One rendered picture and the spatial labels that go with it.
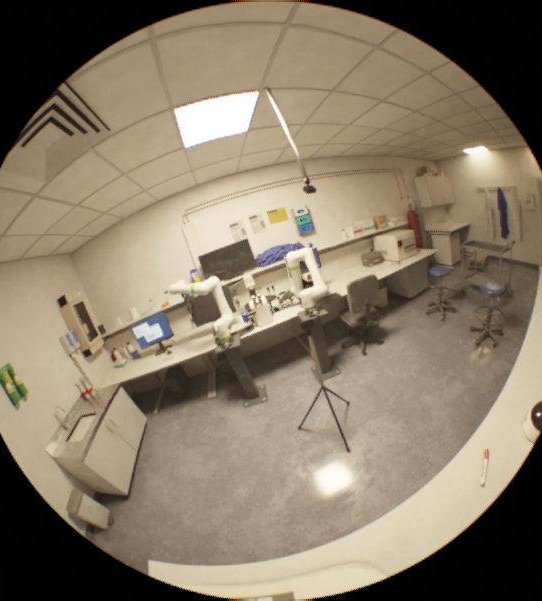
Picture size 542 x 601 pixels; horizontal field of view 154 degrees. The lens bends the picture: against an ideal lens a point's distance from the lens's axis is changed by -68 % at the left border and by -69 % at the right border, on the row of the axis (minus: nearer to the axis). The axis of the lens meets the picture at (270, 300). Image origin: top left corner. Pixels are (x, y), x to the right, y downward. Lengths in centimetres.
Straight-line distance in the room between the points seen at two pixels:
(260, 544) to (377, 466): 103
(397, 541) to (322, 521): 98
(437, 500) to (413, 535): 13
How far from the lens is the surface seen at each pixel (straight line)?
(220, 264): 270
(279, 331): 320
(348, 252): 346
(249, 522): 182
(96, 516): 265
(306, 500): 173
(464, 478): 86
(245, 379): 226
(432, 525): 80
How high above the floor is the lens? 166
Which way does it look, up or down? 18 degrees down
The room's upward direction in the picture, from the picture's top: 19 degrees counter-clockwise
